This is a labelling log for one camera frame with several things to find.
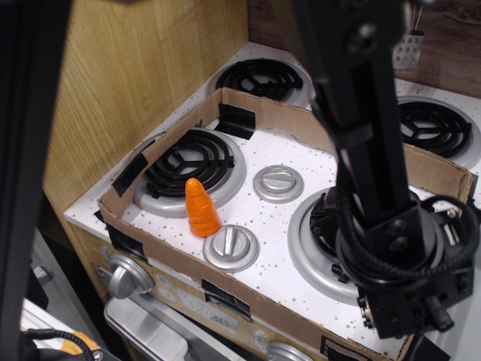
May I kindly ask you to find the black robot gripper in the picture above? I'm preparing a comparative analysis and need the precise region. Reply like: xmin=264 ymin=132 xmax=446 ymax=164
xmin=310 ymin=188 xmax=475 ymax=338

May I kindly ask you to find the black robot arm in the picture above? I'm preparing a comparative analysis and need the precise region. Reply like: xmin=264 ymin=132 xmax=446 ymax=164
xmin=1 ymin=1 xmax=479 ymax=338

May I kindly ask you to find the front right black burner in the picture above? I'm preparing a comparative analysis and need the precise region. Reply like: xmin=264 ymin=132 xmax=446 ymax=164
xmin=287 ymin=189 xmax=358 ymax=306

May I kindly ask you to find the black burner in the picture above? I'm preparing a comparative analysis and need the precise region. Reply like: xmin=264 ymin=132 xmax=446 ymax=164
xmin=134 ymin=128 xmax=247 ymax=218
xmin=398 ymin=96 xmax=480 ymax=168
xmin=206 ymin=58 xmax=313 ymax=108
xmin=287 ymin=189 xmax=358 ymax=306

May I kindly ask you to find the back right black burner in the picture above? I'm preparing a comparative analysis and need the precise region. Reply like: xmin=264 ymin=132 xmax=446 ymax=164
xmin=398 ymin=96 xmax=480 ymax=168

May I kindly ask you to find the silver stove knob centre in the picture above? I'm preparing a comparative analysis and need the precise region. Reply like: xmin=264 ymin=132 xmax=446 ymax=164
xmin=253 ymin=165 xmax=304 ymax=204

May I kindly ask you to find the silver stove knob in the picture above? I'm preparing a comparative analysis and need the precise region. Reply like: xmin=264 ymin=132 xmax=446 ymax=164
xmin=202 ymin=224 xmax=260 ymax=273
xmin=253 ymin=165 xmax=304 ymax=204

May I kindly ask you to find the silver oven dial right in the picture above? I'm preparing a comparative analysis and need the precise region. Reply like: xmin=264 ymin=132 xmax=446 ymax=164
xmin=266 ymin=341 xmax=313 ymax=361

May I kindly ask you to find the silver oven dial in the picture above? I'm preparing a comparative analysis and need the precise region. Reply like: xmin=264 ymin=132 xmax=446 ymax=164
xmin=266 ymin=341 xmax=313 ymax=361
xmin=108 ymin=254 xmax=154 ymax=299

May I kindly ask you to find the silver stove knob front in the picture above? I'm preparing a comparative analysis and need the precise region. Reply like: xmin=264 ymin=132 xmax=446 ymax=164
xmin=202 ymin=224 xmax=260 ymax=273

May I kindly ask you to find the oven clock display label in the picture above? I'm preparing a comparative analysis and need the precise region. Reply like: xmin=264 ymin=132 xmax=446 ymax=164
xmin=177 ymin=289 xmax=238 ymax=333

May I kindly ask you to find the orange toy carrot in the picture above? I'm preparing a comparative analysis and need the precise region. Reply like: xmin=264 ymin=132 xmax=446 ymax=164
xmin=185 ymin=177 xmax=221 ymax=238

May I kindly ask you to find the hanging silver spatula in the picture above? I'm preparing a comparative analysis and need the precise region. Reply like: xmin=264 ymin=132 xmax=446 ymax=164
xmin=392 ymin=5 xmax=425 ymax=70

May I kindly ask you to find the front left black burner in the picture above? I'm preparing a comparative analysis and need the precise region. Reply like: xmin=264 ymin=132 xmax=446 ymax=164
xmin=134 ymin=128 xmax=247 ymax=218

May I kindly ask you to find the back left black burner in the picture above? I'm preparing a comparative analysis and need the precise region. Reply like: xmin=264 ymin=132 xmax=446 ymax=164
xmin=206 ymin=58 xmax=313 ymax=108

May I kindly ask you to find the brown cardboard box tray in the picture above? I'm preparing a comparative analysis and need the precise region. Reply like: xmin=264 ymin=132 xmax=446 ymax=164
xmin=98 ymin=86 xmax=475 ymax=361

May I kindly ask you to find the silver oven dial left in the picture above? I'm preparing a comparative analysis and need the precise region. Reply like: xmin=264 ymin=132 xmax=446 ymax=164
xmin=108 ymin=254 xmax=154 ymax=299

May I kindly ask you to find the small orange object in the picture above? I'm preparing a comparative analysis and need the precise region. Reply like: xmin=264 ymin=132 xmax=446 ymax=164
xmin=61 ymin=332 xmax=99 ymax=356

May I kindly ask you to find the silver oven door handle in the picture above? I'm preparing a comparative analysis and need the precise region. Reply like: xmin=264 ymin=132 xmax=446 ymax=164
xmin=104 ymin=295 xmax=243 ymax=360

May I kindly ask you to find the black braided cable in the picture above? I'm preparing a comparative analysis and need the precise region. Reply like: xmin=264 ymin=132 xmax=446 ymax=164
xmin=22 ymin=327 xmax=95 ymax=361

